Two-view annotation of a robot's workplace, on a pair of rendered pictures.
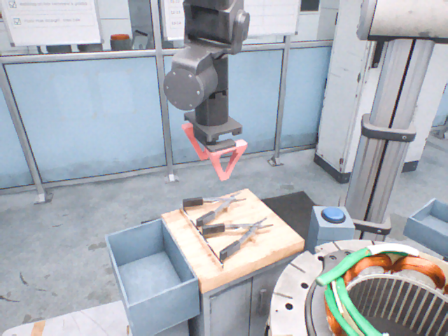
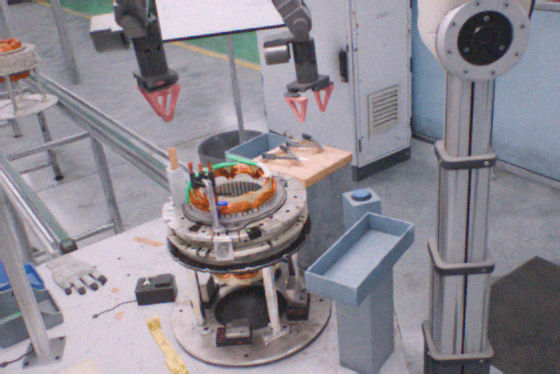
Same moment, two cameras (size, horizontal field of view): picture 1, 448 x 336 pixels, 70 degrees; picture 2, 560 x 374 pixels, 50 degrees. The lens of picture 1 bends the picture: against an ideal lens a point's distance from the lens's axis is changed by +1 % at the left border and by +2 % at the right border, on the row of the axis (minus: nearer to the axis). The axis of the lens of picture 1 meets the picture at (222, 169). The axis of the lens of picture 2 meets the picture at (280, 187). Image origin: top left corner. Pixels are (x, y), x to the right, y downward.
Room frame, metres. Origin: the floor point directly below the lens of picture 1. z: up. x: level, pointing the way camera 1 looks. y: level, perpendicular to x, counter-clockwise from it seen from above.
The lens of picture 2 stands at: (0.03, -1.38, 1.70)
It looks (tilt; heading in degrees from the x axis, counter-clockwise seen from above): 27 degrees down; 75
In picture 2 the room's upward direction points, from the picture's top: 6 degrees counter-clockwise
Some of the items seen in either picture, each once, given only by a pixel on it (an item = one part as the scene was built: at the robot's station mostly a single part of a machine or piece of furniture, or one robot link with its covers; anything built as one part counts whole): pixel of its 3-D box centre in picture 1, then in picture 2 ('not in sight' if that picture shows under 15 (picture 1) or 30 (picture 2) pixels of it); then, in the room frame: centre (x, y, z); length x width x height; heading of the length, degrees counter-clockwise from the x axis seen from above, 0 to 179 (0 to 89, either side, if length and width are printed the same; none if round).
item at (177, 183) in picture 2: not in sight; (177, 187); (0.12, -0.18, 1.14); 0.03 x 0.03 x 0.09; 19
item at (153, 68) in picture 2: not in sight; (152, 63); (0.12, -0.18, 1.42); 0.10 x 0.07 x 0.07; 102
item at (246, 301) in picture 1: (228, 284); (304, 208); (0.46, -0.01, 0.91); 0.19 x 0.19 x 0.26; 28
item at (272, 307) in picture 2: not in sight; (271, 297); (0.26, -0.34, 0.91); 0.02 x 0.02 x 0.21
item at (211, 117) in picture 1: (211, 108); (307, 73); (0.51, 0.02, 1.28); 0.10 x 0.07 x 0.07; 28
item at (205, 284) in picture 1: (229, 231); (300, 161); (0.46, -0.01, 1.05); 0.20 x 0.19 x 0.02; 118
